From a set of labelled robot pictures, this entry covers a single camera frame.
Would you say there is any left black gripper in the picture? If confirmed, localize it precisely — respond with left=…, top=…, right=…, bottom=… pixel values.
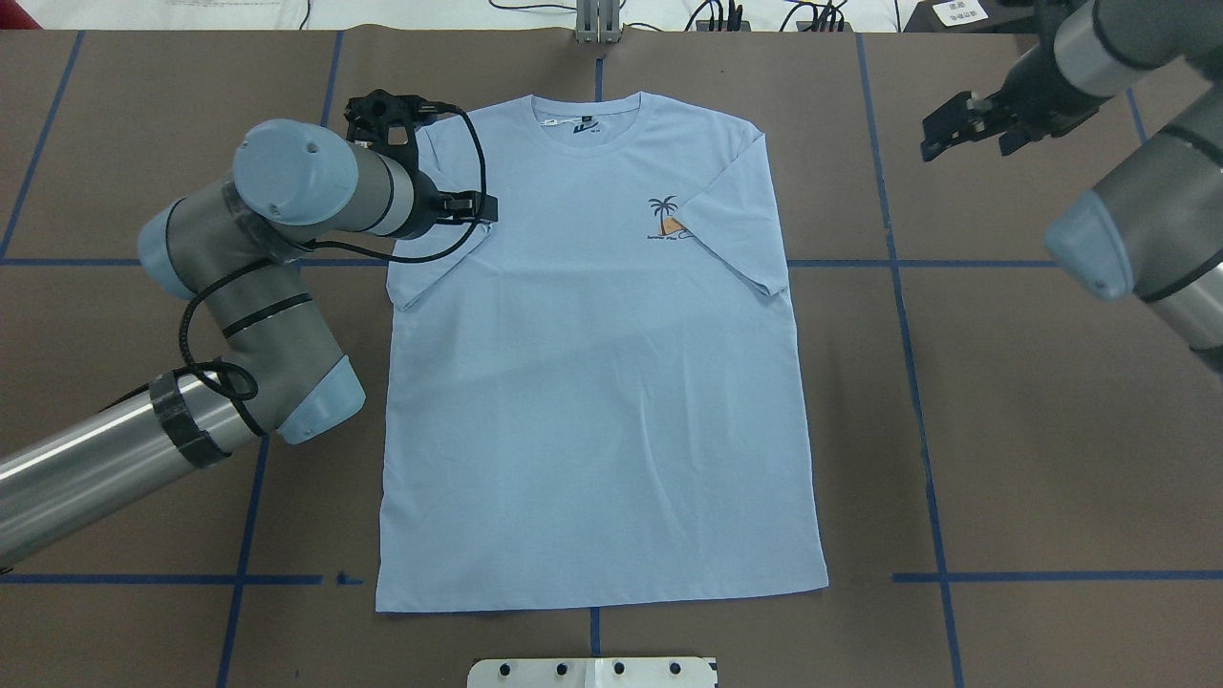
left=416, top=186, right=499, bottom=235

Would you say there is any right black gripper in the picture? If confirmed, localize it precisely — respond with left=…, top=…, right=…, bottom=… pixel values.
left=920, top=81, right=1052, bottom=161

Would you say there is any light blue t-shirt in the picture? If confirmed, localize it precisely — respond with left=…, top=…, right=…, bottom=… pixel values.
left=375, top=93, right=829, bottom=613

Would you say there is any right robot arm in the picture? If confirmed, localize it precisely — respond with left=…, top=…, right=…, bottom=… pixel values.
left=920, top=1, right=1222, bottom=375

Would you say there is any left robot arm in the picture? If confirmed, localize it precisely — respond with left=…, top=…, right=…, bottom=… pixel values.
left=2, top=119, right=497, bottom=573

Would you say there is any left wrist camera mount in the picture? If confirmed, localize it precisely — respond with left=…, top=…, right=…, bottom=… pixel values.
left=342, top=90, right=455, bottom=174

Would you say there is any aluminium frame post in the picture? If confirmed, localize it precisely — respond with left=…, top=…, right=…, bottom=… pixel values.
left=574, top=0, right=623, bottom=44

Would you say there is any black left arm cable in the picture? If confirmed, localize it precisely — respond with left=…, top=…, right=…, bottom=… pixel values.
left=177, top=103, right=490, bottom=436

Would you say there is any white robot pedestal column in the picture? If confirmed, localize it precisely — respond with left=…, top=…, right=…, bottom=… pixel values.
left=466, top=656, right=719, bottom=687

